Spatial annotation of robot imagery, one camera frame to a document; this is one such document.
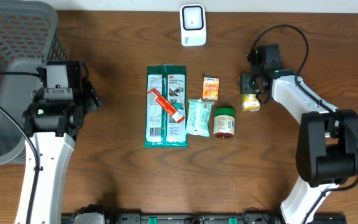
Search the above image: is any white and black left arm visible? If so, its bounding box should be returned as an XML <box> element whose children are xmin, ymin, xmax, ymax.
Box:
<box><xmin>15</xmin><ymin>78</ymin><xmax>101</xmax><ymax>223</ymax></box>

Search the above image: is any green yellow juice carton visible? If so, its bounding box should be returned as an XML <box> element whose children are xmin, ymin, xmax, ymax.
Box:
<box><xmin>241</xmin><ymin>94</ymin><xmax>260</xmax><ymax>112</ymax></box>

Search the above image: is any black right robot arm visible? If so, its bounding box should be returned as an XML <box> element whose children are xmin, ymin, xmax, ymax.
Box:
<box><xmin>240</xmin><ymin>69</ymin><xmax>358</xmax><ymax>223</ymax></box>

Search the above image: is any small orange box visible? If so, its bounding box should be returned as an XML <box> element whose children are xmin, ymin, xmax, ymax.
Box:
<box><xmin>202</xmin><ymin>77</ymin><xmax>219</xmax><ymax>100</ymax></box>

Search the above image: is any green 3M package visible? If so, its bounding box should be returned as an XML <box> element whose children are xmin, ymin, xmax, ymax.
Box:
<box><xmin>145</xmin><ymin>64</ymin><xmax>188</xmax><ymax>147</ymax></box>

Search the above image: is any white barcode scanner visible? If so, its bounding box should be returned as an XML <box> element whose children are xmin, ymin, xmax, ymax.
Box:
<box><xmin>180</xmin><ymin>4</ymin><xmax>207</xmax><ymax>47</ymax></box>

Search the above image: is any dark grey plastic mesh basket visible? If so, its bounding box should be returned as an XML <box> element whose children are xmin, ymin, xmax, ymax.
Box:
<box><xmin>0</xmin><ymin>1</ymin><xmax>68</xmax><ymax>165</ymax></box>

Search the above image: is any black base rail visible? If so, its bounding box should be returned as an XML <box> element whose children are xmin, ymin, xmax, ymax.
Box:
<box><xmin>60</xmin><ymin>212</ymin><xmax>347</xmax><ymax>224</ymax></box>

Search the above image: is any mint green wipes pack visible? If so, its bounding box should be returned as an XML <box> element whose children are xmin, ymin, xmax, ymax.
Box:
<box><xmin>186</xmin><ymin>99</ymin><xmax>214</xmax><ymax>137</ymax></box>

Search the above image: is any white jar green lid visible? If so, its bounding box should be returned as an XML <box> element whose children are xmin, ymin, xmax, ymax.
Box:
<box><xmin>213</xmin><ymin>108</ymin><xmax>235</xmax><ymax>139</ymax></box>

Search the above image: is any red sachet packet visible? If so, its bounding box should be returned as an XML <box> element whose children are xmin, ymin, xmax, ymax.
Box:
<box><xmin>147</xmin><ymin>88</ymin><xmax>185</xmax><ymax>123</ymax></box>

